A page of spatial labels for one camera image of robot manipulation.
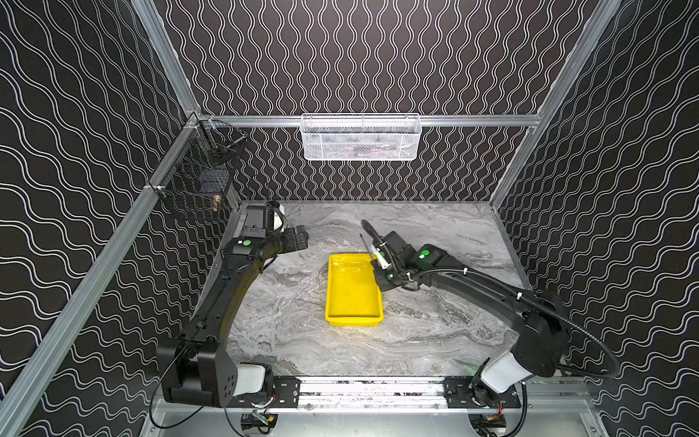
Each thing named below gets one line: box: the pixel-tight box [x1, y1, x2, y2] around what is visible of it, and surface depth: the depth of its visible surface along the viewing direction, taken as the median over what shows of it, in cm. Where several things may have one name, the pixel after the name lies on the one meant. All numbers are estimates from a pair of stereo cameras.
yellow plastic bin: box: [324, 252, 385, 327], surface depth 92 cm
